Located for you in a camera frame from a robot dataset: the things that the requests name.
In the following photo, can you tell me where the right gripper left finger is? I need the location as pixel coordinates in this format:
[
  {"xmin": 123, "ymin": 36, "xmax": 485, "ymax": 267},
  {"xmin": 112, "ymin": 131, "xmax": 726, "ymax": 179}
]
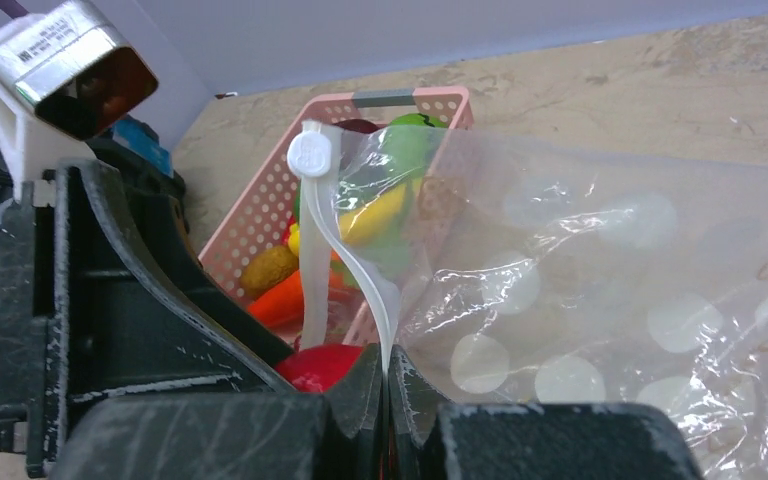
[{"xmin": 49, "ymin": 345, "xmax": 384, "ymax": 479}]

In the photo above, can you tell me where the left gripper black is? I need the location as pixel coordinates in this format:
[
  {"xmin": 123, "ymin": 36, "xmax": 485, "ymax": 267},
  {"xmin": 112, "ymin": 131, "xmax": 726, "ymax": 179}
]
[{"xmin": 0, "ymin": 160, "xmax": 289, "ymax": 476}]

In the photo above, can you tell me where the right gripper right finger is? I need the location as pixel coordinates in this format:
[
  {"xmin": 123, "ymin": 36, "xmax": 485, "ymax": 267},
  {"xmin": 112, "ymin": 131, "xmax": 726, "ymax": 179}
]
[{"xmin": 387, "ymin": 347, "xmax": 703, "ymax": 479}]

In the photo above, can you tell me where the red toy apple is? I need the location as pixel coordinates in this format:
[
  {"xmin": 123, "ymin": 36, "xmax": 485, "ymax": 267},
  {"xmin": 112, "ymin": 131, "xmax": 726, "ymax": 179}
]
[{"xmin": 274, "ymin": 344, "xmax": 363, "ymax": 393}]

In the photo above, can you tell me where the clear zip top bag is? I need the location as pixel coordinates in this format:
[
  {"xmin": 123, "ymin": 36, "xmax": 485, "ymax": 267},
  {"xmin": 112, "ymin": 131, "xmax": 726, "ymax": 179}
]
[{"xmin": 286, "ymin": 121, "xmax": 768, "ymax": 479}]

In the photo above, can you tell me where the green toy watermelon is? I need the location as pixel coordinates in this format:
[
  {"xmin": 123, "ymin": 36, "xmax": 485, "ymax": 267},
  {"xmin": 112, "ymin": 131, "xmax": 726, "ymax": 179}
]
[{"xmin": 379, "ymin": 113, "xmax": 448, "ymax": 181}]

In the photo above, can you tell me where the black tool box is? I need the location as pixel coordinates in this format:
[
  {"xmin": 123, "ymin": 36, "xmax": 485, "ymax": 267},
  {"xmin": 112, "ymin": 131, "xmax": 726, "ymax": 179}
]
[{"xmin": 86, "ymin": 116, "xmax": 186, "ymax": 200}]

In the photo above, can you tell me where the orange toy carrot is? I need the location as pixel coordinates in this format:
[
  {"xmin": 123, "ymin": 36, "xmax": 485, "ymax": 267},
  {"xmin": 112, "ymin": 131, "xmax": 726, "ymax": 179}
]
[{"xmin": 246, "ymin": 264, "xmax": 352, "ymax": 331}]

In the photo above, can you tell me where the brown toy kiwi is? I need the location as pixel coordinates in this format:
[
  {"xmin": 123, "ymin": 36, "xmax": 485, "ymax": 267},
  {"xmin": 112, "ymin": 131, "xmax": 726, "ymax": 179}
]
[{"xmin": 239, "ymin": 245, "xmax": 299, "ymax": 299}]

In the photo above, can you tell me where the yellow toy banana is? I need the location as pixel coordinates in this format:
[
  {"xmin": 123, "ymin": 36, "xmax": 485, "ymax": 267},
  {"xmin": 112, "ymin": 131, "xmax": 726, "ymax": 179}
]
[{"xmin": 338, "ymin": 178, "xmax": 423, "ymax": 245}]

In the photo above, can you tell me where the dark red toy fruit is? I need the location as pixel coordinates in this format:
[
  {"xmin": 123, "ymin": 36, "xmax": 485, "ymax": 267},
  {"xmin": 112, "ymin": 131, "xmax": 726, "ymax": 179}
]
[{"xmin": 333, "ymin": 118, "xmax": 380, "ymax": 135}]

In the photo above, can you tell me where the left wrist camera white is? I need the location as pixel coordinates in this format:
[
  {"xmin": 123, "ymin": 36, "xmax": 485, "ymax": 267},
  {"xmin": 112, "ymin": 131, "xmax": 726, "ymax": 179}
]
[{"xmin": 0, "ymin": 1, "xmax": 159, "ymax": 200}]

